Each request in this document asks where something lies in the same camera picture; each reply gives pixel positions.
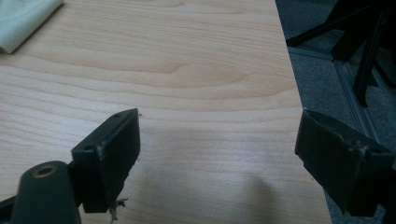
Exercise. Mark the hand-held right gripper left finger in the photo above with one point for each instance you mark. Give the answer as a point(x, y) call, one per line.
point(107, 158)

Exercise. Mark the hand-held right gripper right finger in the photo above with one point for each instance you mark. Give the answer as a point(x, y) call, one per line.
point(337, 165)

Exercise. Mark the black metal stand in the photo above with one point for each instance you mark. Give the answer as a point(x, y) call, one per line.
point(358, 34)

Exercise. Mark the pale green cloth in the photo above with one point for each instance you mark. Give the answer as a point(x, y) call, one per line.
point(21, 21)

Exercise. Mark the grey aluminium floor rail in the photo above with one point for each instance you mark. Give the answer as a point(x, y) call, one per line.
point(351, 93)

